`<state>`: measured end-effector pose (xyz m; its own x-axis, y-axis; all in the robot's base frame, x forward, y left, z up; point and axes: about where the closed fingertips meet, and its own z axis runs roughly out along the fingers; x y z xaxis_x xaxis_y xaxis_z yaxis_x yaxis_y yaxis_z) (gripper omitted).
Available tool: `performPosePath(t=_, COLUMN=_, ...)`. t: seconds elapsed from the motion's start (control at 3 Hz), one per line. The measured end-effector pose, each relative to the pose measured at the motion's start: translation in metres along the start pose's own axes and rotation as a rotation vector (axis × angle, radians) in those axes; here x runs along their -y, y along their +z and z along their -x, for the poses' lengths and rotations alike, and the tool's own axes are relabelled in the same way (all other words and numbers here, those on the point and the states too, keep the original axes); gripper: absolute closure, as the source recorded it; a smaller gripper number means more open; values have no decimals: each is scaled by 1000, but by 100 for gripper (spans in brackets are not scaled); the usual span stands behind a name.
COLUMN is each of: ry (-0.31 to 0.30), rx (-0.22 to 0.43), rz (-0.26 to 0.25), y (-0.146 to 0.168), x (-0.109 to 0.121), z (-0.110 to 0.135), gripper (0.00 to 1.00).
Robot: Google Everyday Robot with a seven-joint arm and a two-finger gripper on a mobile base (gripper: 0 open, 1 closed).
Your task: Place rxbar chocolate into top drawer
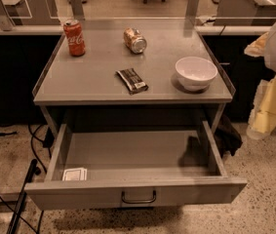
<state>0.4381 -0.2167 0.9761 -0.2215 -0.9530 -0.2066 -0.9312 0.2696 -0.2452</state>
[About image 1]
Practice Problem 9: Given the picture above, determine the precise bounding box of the black pole on floor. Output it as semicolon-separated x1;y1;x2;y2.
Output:
7;159;38;234

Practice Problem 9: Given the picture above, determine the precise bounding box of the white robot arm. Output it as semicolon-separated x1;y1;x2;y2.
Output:
244;22;276;139

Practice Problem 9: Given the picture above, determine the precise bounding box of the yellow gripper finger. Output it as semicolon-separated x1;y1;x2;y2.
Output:
247;75;276;139
244;32;268;58

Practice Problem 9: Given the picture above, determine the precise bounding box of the black cloth behind cabinet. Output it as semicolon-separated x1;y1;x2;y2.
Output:
215;115;243;157

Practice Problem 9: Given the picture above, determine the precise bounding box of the red coca-cola can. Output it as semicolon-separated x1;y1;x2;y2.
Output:
63;19;86;57

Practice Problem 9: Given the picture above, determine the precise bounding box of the open grey top drawer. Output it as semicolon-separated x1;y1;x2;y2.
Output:
25;122;247;210

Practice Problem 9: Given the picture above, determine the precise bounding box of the dark chocolate rxbar wrapper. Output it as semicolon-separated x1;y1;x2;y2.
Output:
116;68;148;95

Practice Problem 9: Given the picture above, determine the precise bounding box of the grey metal cabinet table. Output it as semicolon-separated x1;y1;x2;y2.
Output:
33;19;234;133

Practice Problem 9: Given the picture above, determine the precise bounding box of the white card in drawer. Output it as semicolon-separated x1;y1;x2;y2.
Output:
62;168;87;181

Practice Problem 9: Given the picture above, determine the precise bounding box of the black metal drawer handle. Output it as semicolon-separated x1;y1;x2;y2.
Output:
121;190;157;205

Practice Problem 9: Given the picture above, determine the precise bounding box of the orange soda can lying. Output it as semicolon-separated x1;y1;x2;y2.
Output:
123;27;147;54

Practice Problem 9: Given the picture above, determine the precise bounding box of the black floor cable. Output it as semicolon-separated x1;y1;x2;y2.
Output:
0;124;51;234

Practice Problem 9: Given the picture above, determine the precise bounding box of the white ceramic bowl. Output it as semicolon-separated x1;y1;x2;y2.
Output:
175;57;217;92

